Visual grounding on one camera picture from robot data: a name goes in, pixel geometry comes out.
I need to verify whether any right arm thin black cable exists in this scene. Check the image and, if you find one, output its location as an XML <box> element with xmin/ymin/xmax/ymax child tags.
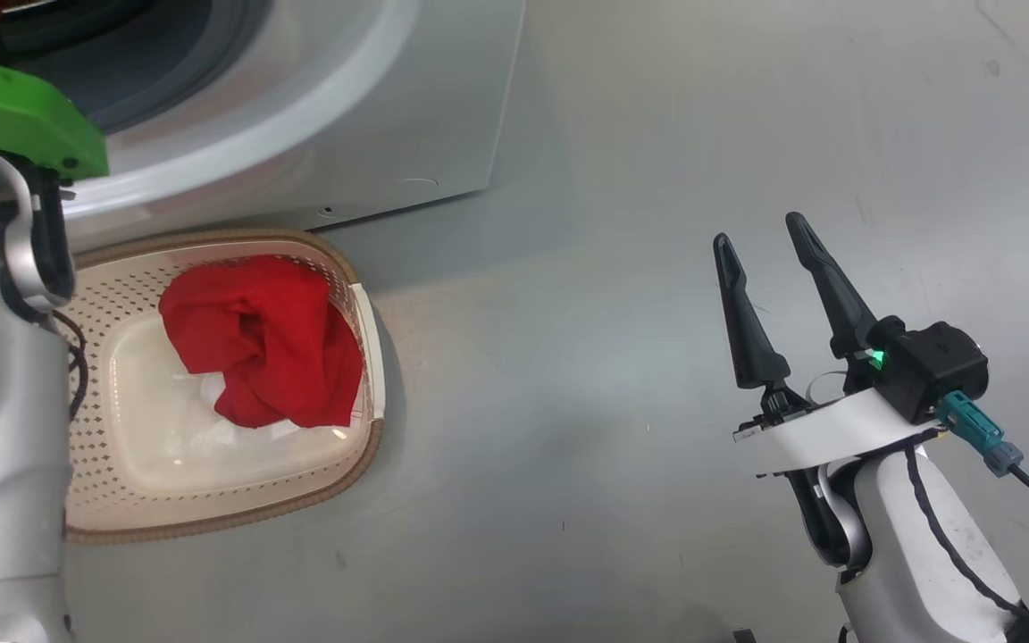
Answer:
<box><xmin>903</xmin><ymin>444</ymin><xmax>1029</xmax><ymax>630</ymax></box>

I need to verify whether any white front-load washing machine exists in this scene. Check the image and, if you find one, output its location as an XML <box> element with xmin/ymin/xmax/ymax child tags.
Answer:
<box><xmin>0</xmin><ymin>0</ymin><xmax>526</xmax><ymax>253</ymax></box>

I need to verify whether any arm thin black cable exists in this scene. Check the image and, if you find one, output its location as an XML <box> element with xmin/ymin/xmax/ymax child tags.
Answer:
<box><xmin>903</xmin><ymin>444</ymin><xmax>1029</xmax><ymax>630</ymax></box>
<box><xmin>52</xmin><ymin>308</ymin><xmax>89</xmax><ymax>422</ymax></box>

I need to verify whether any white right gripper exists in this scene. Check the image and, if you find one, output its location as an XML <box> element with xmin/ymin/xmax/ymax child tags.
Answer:
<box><xmin>713</xmin><ymin>212</ymin><xmax>949</xmax><ymax>476</ymax></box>

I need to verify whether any teal connector with black cable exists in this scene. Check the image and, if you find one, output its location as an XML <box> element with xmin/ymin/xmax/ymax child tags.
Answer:
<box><xmin>936</xmin><ymin>390</ymin><xmax>1029</xmax><ymax>528</ymax></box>

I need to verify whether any cream perforated laundry basket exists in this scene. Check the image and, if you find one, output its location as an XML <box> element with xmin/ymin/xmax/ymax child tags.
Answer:
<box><xmin>59</xmin><ymin>228</ymin><xmax>386</xmax><ymax>546</ymax></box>

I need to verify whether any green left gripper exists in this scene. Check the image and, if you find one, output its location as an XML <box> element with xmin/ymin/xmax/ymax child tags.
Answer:
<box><xmin>0</xmin><ymin>52</ymin><xmax>110</xmax><ymax>180</ymax></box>

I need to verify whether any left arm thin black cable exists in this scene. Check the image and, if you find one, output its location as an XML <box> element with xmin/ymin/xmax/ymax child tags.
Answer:
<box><xmin>52</xmin><ymin>308</ymin><xmax>89</xmax><ymax>422</ymax></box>

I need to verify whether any red garment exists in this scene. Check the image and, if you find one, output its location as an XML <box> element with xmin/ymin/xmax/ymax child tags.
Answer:
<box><xmin>158</xmin><ymin>255</ymin><xmax>364</xmax><ymax>440</ymax></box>

